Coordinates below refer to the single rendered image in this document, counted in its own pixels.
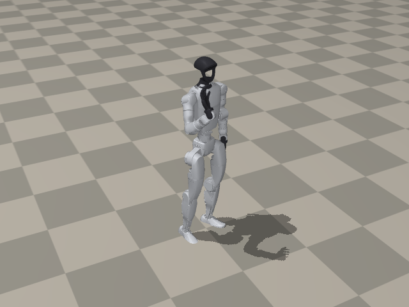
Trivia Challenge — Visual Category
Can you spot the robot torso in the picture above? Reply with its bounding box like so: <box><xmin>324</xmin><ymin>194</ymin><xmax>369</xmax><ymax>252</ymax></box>
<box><xmin>189</xmin><ymin>81</ymin><xmax>221</xmax><ymax>156</ymax></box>

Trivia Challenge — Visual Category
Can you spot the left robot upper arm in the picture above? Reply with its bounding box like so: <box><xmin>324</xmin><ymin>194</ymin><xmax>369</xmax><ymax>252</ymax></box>
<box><xmin>216</xmin><ymin>82</ymin><xmax>229</xmax><ymax>120</ymax></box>

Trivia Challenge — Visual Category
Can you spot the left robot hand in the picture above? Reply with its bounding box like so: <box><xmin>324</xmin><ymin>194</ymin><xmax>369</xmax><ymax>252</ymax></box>
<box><xmin>220</xmin><ymin>136</ymin><xmax>227</xmax><ymax>148</ymax></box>

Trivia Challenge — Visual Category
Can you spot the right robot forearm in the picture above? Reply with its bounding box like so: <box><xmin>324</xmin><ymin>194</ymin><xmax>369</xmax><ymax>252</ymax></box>
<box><xmin>185</xmin><ymin>110</ymin><xmax>217</xmax><ymax>134</ymax></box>

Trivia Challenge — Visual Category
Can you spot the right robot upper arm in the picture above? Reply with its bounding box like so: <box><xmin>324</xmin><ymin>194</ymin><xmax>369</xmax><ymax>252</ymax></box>
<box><xmin>181</xmin><ymin>91</ymin><xmax>197</xmax><ymax>135</ymax></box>

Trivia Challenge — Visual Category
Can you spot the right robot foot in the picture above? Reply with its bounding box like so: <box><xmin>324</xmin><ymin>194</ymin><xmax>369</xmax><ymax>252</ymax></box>
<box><xmin>178</xmin><ymin>225</ymin><xmax>198</xmax><ymax>244</ymax></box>

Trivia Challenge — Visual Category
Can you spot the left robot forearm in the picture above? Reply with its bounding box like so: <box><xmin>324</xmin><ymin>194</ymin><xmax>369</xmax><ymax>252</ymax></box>
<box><xmin>218</xmin><ymin>117</ymin><xmax>228</xmax><ymax>140</ymax></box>

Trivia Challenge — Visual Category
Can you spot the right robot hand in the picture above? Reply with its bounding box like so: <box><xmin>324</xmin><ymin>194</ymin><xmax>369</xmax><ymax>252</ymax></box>
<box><xmin>200</xmin><ymin>85</ymin><xmax>213</xmax><ymax>120</ymax></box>

